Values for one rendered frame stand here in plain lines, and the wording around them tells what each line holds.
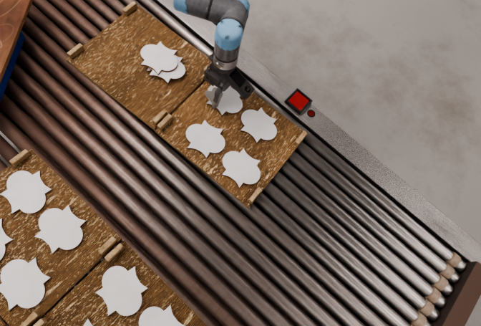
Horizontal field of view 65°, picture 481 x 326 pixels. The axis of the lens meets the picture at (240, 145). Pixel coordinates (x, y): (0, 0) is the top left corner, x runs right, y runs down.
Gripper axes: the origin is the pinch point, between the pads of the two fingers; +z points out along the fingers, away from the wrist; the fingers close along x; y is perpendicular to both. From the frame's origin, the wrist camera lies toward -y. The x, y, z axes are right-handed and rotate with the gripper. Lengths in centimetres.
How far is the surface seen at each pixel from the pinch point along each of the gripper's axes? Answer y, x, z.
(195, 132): -0.8, 17.2, -0.2
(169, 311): -32, 64, 1
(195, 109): 5.1, 10.4, 0.7
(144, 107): 18.6, 21.4, 0.2
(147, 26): 41.6, -4.3, -0.6
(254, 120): -13.4, -0.1, 0.3
